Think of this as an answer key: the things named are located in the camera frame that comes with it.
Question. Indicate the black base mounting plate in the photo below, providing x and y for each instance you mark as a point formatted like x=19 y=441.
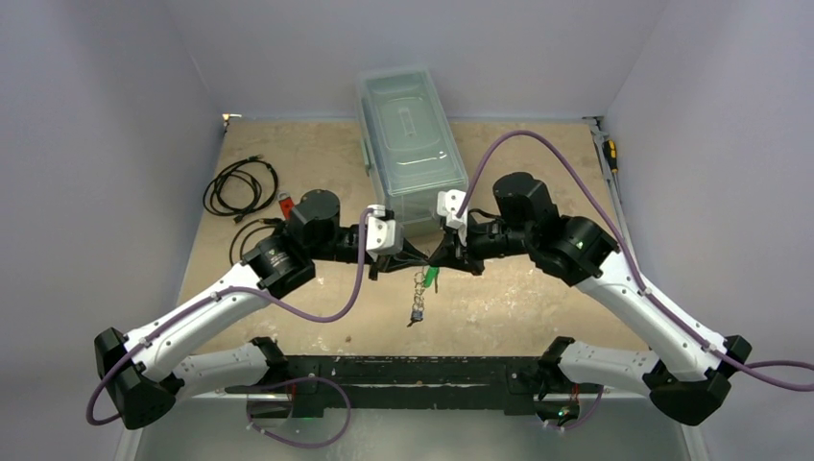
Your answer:
x=513 y=385

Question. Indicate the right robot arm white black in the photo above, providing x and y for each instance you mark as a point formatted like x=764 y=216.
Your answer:
x=686 y=368

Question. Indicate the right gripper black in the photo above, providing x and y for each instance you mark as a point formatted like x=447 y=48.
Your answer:
x=461 y=249

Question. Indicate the clear plastic storage box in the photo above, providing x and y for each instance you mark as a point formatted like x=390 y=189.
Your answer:
x=408 y=147

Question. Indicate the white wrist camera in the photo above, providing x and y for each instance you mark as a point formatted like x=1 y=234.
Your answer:
x=450 y=209
x=384 y=235

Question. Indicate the yellow black screwdriver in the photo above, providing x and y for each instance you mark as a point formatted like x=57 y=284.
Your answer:
x=611 y=156

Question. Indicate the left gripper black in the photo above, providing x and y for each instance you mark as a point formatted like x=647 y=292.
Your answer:
x=387 y=262

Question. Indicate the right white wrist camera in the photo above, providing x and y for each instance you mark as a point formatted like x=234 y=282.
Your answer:
x=450 y=209

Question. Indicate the green capped key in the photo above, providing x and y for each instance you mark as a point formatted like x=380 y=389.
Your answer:
x=430 y=280

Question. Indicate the metal key organizer plate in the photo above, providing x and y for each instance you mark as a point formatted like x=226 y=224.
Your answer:
x=418 y=303

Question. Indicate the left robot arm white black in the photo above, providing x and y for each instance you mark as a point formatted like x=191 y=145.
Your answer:
x=144 y=372

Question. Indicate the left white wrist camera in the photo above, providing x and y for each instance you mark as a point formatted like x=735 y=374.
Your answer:
x=384 y=235

